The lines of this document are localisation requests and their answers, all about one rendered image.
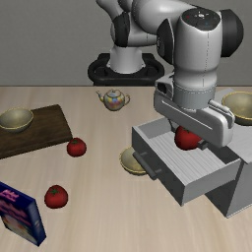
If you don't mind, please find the red tomato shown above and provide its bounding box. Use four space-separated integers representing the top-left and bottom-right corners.
66 137 88 158
174 125 204 152
43 184 69 210

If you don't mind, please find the open grey drawer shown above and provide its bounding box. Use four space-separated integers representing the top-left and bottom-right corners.
131 116 243 208

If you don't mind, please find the beige porcelain bowl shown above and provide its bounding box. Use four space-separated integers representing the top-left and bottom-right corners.
119 146 148 176
221 91 252 127
0 107 34 134

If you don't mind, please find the grey cabinet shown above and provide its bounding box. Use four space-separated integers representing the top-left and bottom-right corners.
204 87 252 219

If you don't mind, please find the colourful teapot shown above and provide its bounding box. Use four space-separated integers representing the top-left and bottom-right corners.
95 89 132 112

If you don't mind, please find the brown wooden board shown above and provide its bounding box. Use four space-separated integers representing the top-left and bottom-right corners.
0 103 74 160

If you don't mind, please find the blue carton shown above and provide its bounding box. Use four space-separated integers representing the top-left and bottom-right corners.
0 181 47 247

